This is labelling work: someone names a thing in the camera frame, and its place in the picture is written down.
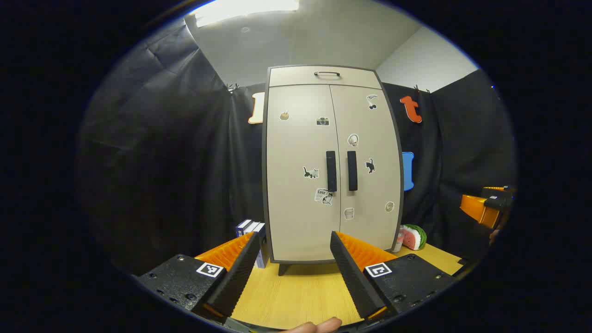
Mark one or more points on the beige cabinet drawer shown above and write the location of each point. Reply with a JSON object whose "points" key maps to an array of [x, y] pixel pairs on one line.
{"points": [[296, 77]]}

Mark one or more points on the toy watermelon slice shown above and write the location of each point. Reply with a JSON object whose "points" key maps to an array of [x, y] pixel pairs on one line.
{"points": [[414, 237]]}

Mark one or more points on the small pink bottle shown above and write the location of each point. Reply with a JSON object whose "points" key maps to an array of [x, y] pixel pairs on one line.
{"points": [[397, 243]]}

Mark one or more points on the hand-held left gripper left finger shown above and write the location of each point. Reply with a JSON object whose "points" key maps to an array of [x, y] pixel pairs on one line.
{"points": [[236, 277]]}

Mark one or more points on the white spine book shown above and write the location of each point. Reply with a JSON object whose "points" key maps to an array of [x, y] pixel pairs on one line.
{"points": [[252, 227]]}

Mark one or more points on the small metal clip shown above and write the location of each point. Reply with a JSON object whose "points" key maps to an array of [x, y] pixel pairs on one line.
{"points": [[422, 88], [233, 87]]}

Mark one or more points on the beige double-door shoe cabinet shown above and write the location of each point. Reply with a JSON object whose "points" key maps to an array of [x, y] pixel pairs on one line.
{"points": [[283, 267]]}

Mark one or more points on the beige shoe cabinet door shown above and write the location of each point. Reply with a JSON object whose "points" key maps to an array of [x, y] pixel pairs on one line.
{"points": [[374, 185], [296, 152]]}

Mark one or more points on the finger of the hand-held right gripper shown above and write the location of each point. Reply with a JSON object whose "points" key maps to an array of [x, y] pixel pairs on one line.
{"points": [[481, 210]]}

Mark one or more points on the black backdrop cloth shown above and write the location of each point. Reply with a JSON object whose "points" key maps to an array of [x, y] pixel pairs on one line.
{"points": [[162, 162]]}

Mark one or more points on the light blue book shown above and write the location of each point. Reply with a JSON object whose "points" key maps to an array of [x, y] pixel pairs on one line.
{"points": [[262, 254]]}

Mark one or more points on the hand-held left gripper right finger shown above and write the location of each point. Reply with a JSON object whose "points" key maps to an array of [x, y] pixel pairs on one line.
{"points": [[354, 277]]}

